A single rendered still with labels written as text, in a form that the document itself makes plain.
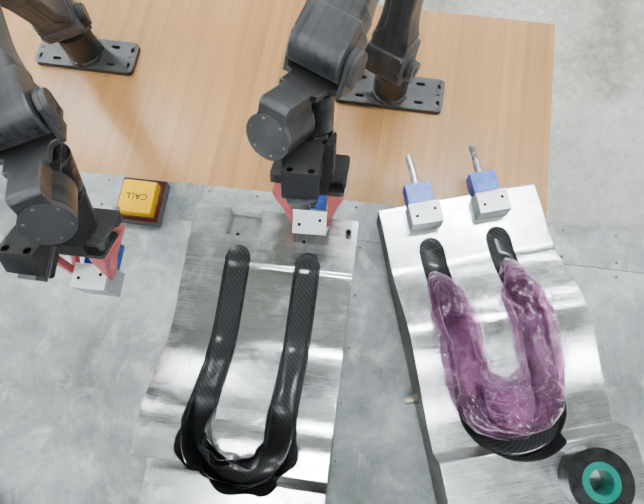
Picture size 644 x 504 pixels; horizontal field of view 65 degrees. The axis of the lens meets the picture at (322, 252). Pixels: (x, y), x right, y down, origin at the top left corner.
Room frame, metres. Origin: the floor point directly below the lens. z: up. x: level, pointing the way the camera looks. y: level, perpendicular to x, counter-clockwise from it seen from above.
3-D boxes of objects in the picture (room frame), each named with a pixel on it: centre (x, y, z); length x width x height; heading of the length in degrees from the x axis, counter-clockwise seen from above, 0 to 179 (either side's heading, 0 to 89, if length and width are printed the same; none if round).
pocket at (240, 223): (0.29, 0.11, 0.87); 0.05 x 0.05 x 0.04; 75
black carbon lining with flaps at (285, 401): (0.07, 0.11, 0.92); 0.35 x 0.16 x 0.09; 165
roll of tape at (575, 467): (-0.13, -0.30, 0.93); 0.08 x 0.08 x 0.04
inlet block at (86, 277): (0.26, 0.31, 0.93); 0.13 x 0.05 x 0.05; 166
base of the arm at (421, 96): (0.54, -0.17, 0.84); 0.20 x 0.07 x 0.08; 73
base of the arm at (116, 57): (0.72, 0.41, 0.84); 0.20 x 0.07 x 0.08; 73
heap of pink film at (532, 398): (0.05, -0.23, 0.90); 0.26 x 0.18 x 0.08; 2
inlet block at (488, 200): (0.32, -0.28, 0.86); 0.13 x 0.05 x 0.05; 2
